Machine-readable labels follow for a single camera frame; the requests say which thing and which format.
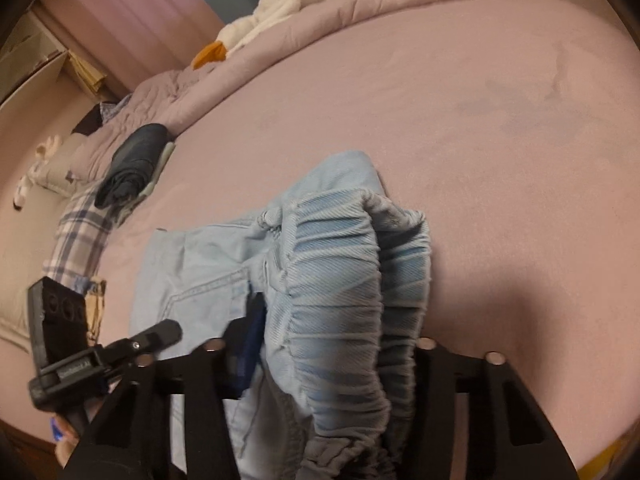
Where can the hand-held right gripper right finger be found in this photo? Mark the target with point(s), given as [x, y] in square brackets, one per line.
[435, 385]

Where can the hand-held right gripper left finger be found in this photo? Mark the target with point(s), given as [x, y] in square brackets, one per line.
[250, 340]

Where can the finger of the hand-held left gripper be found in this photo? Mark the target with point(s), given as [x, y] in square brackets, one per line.
[150, 337]

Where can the light blue denim pants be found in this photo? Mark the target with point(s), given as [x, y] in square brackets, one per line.
[340, 285]

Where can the person's left hand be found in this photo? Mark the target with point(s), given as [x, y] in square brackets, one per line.
[65, 440]

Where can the blue plaid cloth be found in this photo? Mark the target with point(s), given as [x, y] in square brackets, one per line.
[80, 240]

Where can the dark folded garment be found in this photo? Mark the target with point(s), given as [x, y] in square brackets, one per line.
[132, 160]

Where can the bed with pink sheet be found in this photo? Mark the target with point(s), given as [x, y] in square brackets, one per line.
[500, 160]

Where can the pink curtain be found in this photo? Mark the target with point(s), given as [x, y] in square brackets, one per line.
[150, 5]

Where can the pink flower-print comforter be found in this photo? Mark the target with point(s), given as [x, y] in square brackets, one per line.
[350, 10]

